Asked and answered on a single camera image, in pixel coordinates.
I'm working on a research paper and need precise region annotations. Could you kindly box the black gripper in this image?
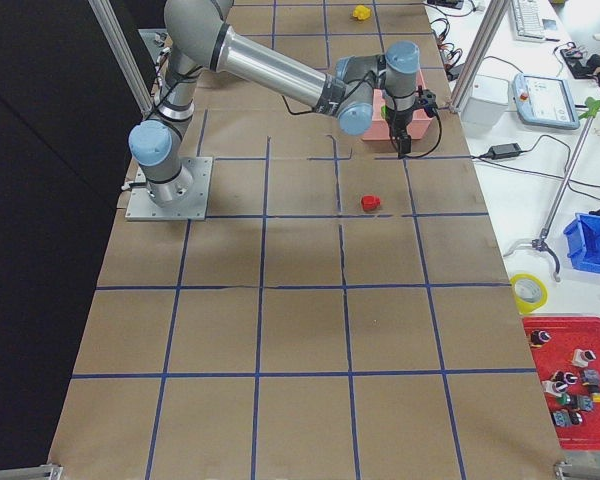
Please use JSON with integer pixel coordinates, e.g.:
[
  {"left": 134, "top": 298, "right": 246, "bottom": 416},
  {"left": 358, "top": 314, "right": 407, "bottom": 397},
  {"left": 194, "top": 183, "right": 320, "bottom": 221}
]
[{"left": 385, "top": 107, "right": 415, "bottom": 156}]

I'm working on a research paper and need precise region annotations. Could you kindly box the red toy block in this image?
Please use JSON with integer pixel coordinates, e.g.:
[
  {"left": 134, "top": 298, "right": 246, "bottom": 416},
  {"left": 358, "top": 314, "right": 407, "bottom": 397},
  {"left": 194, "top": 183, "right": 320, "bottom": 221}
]
[{"left": 360, "top": 195, "right": 382, "bottom": 212}]

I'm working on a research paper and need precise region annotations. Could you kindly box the pink plastic box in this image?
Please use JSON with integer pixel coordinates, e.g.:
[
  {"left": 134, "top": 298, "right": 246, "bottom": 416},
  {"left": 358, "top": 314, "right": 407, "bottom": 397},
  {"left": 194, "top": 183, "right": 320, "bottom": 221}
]
[{"left": 360, "top": 69, "right": 435, "bottom": 142}]

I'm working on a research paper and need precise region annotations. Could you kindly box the white square box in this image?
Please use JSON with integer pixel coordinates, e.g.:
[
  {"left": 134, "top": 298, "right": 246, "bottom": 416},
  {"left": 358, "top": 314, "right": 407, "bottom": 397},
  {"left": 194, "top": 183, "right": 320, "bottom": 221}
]
[{"left": 461, "top": 75, "right": 510, "bottom": 137}]

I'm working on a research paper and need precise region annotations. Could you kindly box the black power adapter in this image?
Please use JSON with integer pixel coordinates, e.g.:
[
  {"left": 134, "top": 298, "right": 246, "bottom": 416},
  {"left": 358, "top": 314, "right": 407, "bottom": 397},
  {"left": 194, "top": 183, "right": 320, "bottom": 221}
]
[{"left": 487, "top": 143, "right": 523, "bottom": 160}]

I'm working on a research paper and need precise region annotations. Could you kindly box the yellow toy block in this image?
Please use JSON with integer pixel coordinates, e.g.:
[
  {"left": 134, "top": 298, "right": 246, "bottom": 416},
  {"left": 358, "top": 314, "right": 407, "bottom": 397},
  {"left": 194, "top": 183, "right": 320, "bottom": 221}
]
[{"left": 351, "top": 4, "right": 372, "bottom": 21}]

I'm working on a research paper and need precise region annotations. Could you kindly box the robot teach pendant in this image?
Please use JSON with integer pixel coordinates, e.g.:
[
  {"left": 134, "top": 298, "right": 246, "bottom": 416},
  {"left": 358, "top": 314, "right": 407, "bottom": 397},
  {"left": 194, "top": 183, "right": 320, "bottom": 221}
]
[{"left": 512, "top": 73, "right": 580, "bottom": 130}]

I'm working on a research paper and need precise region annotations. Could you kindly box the white keyboard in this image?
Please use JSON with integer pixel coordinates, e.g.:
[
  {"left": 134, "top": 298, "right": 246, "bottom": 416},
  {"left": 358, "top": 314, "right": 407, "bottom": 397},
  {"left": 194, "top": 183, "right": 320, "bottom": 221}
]
[{"left": 509, "top": 0, "right": 558, "bottom": 42}]

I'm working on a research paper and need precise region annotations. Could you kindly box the brown paper table cover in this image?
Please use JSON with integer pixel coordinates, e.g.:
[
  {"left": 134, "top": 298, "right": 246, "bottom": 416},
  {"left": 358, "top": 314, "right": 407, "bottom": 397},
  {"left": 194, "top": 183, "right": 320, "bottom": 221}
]
[{"left": 46, "top": 0, "right": 565, "bottom": 480}]

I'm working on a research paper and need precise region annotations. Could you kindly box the long metal grabber tool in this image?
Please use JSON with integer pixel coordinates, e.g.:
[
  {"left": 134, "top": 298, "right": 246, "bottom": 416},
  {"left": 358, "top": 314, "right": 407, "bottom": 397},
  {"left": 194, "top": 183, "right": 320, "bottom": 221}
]
[{"left": 503, "top": 97, "right": 600, "bottom": 283}]

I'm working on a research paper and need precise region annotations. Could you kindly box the yellow tape roll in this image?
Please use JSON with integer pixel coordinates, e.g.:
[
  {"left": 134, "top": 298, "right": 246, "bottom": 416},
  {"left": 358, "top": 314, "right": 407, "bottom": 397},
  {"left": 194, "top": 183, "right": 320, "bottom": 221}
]
[{"left": 511, "top": 273, "right": 548, "bottom": 315}]

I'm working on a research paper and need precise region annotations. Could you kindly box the blue storage bin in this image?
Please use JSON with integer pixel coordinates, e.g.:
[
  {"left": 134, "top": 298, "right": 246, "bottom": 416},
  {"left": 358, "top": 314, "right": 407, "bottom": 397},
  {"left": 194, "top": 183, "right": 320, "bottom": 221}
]
[{"left": 563, "top": 209, "right": 600, "bottom": 274}]

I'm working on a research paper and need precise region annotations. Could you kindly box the black white push button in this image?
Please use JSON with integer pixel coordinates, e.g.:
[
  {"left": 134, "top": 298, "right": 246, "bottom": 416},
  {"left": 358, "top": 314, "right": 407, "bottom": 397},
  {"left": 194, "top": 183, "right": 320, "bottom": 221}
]
[{"left": 529, "top": 329, "right": 551, "bottom": 348}]

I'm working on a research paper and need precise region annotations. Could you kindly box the red plastic tray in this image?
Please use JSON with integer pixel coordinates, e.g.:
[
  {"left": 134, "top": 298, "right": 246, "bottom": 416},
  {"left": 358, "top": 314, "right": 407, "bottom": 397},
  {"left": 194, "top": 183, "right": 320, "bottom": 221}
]
[{"left": 523, "top": 316, "right": 600, "bottom": 450}]

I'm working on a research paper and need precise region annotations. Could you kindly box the white pink push button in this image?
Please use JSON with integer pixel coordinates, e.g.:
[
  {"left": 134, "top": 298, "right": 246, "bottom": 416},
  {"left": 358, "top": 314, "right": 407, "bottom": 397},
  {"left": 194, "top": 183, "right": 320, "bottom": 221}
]
[{"left": 541, "top": 370, "right": 578, "bottom": 397}]

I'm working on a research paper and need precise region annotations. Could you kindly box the black camera cable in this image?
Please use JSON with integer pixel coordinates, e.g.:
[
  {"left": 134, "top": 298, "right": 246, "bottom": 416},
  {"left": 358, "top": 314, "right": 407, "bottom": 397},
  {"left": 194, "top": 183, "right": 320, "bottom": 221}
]
[{"left": 281, "top": 94, "right": 443, "bottom": 160}]

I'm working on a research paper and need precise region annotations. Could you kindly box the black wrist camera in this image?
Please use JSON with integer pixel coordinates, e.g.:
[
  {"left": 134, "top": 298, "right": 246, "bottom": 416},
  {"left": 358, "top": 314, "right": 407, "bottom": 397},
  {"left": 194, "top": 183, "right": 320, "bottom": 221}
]
[{"left": 415, "top": 86, "right": 438, "bottom": 118}]

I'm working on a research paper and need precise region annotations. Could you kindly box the aluminium frame post right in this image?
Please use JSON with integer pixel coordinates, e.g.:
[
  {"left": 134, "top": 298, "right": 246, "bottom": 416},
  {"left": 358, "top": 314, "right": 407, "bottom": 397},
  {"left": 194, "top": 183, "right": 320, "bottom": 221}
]
[{"left": 448, "top": 0, "right": 510, "bottom": 113}]

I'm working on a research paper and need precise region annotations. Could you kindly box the aluminium frame post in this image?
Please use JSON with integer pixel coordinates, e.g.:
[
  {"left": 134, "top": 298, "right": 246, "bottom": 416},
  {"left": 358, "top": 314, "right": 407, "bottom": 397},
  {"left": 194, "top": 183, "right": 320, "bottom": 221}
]
[
  {"left": 448, "top": 0, "right": 510, "bottom": 113},
  {"left": 89, "top": 0, "right": 152, "bottom": 118}
]

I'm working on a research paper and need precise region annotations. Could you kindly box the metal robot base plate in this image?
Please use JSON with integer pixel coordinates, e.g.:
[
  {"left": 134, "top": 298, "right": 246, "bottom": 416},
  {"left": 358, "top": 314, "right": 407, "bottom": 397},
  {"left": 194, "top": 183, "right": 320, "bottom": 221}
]
[{"left": 125, "top": 157, "right": 213, "bottom": 221}]

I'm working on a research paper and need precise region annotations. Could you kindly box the white black switch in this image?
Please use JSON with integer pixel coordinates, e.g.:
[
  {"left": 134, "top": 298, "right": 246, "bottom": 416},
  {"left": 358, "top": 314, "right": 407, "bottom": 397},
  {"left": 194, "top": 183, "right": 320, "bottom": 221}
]
[{"left": 571, "top": 348, "right": 597, "bottom": 368}]

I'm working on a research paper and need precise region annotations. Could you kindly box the grey yellow switch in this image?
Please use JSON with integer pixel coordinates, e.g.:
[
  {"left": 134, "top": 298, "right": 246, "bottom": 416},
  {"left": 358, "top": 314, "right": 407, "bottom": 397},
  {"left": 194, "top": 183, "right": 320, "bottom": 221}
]
[{"left": 580, "top": 369, "right": 600, "bottom": 403}]

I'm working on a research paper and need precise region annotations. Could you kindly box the green black switch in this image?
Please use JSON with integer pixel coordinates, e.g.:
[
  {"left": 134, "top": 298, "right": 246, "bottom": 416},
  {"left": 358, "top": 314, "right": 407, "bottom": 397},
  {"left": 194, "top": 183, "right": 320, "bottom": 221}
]
[{"left": 558, "top": 393, "right": 594, "bottom": 412}]

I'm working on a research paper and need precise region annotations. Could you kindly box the blue black switch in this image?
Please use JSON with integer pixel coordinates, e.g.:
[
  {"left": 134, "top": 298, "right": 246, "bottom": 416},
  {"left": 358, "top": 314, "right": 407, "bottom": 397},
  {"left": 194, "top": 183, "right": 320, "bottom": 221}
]
[{"left": 551, "top": 409, "right": 583, "bottom": 428}]

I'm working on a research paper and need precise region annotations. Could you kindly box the aluminium frame post left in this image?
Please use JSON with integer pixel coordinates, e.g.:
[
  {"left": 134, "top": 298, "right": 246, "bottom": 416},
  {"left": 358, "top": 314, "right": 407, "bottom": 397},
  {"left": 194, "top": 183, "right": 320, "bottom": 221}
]
[{"left": 89, "top": 0, "right": 152, "bottom": 118}]

